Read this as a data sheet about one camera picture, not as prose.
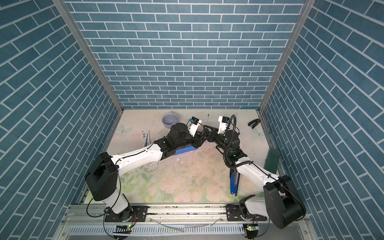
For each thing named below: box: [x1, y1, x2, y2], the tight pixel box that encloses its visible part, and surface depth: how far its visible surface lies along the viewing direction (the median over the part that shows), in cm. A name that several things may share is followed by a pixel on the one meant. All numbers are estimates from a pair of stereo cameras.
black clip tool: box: [248, 118, 261, 129], surface depth 114 cm
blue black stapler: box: [229, 168, 240, 197], surface depth 84 cm
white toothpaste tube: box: [141, 130, 150, 147], surface depth 104 cm
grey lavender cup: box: [162, 111, 179, 129], surface depth 111 cm
